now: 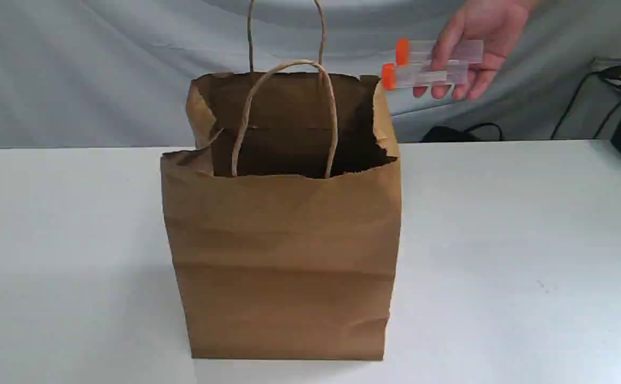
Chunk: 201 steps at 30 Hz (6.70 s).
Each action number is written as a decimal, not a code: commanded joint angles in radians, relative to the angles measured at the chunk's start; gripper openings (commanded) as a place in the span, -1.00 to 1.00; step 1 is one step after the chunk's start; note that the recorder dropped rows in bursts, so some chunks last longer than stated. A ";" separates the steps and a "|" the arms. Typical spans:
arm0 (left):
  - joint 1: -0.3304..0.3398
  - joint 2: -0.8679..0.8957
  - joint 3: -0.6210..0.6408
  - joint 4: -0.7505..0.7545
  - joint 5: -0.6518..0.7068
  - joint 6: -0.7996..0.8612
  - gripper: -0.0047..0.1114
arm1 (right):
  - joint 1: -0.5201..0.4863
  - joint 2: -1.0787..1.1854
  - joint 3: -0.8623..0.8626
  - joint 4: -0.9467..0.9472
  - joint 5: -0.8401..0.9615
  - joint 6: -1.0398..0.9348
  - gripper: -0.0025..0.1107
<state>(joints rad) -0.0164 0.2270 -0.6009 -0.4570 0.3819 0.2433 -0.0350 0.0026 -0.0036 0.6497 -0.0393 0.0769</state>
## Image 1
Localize orange-capped clear tube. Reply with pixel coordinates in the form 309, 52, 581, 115
395, 38, 484, 66
381, 60, 469, 91

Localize brown paper bag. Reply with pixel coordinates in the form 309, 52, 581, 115
160, 3, 402, 361

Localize black object behind table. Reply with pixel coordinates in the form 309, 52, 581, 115
419, 122, 505, 143

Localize person's bare hand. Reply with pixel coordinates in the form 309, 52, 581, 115
432, 1, 542, 100

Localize black cables at right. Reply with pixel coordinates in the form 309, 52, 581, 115
551, 62, 621, 140

